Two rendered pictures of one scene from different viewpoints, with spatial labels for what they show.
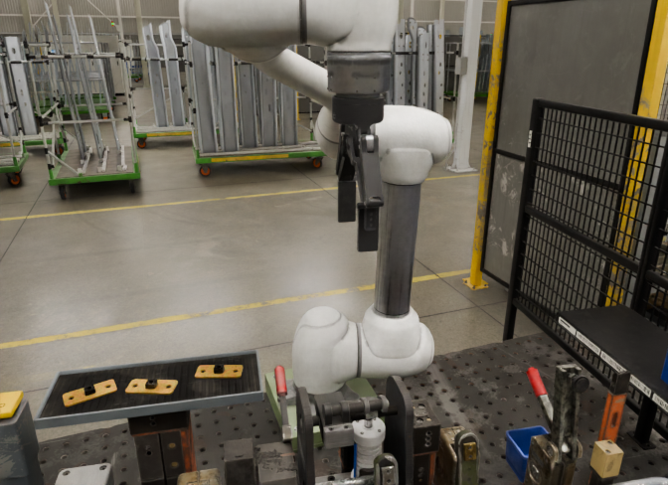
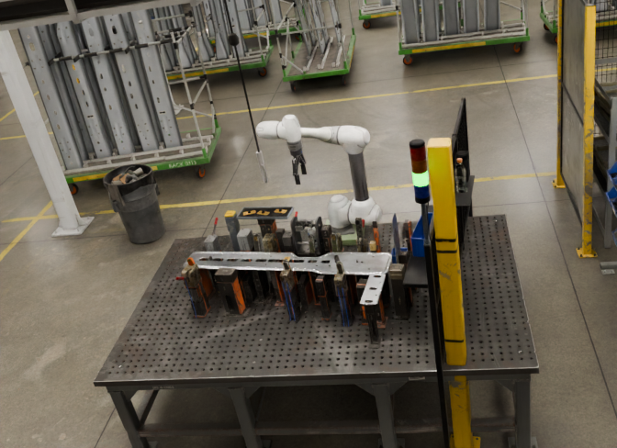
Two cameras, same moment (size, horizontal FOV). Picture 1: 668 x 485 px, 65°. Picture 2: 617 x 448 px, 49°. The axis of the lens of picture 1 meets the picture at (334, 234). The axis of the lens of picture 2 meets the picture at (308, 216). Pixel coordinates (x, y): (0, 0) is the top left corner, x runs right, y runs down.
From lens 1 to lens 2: 362 cm
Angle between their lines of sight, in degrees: 31
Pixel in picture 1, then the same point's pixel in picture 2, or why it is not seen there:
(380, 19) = (292, 136)
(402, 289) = (359, 191)
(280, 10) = (273, 135)
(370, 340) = (352, 209)
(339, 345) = (340, 209)
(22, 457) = (235, 227)
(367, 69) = (292, 145)
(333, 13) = (283, 135)
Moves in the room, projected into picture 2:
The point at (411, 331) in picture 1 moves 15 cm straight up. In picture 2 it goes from (364, 207) to (362, 188)
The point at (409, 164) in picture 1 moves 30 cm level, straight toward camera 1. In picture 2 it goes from (350, 148) to (324, 167)
